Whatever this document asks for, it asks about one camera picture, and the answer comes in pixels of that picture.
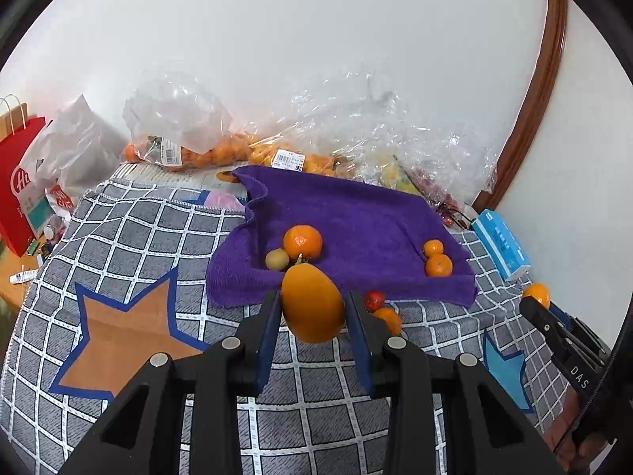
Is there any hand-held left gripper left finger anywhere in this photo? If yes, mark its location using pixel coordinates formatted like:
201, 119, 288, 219
59, 289, 282, 475

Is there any orange mango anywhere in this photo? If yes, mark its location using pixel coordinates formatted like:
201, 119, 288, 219
280, 263, 346, 344

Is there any brown wooden door frame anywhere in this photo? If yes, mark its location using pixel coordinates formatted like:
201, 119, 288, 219
472, 0, 569, 211

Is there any wooden bedside table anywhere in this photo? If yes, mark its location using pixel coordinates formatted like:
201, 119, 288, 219
0, 252, 40, 312

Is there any grey checked star blanket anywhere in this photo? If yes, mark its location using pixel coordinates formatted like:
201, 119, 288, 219
0, 178, 614, 475

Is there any dark tangled cord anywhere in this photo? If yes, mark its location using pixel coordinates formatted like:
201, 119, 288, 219
435, 198, 478, 231

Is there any cluster of small bottles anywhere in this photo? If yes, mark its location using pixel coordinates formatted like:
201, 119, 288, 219
27, 222, 67, 263

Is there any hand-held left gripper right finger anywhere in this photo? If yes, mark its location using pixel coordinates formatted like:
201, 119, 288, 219
346, 289, 569, 475

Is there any printed newspaper sheet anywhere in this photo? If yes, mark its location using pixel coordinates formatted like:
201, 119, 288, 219
106, 161, 248, 194

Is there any yellow packet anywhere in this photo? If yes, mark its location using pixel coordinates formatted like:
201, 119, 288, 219
376, 156, 421, 194

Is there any blue tissue pack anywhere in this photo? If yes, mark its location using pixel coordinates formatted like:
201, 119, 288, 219
471, 209, 532, 282

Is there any pink cloth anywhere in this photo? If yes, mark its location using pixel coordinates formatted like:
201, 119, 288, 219
203, 190, 248, 211

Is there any labelled clear bag of oranges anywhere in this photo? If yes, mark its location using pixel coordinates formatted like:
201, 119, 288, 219
247, 129, 347, 179

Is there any purple towel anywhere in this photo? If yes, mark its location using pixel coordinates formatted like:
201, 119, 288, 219
205, 164, 478, 308

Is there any red printed plastic bag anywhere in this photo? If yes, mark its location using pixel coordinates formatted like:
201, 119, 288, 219
44, 183, 75, 219

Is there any white plastic bag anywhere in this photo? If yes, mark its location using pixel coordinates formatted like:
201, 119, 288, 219
30, 94, 127, 209

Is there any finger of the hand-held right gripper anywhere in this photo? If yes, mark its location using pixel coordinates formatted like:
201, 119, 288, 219
519, 296, 582, 362
549, 302, 614, 369

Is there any large clear plastic wrapping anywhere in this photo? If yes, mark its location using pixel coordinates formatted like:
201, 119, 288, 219
277, 59, 498, 209

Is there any red paper bag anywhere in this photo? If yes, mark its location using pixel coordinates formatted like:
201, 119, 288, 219
0, 94, 53, 258

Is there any large orange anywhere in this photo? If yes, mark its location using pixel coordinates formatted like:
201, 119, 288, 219
283, 225, 324, 261

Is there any person's right hand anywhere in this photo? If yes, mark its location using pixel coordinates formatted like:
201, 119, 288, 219
546, 386, 601, 475

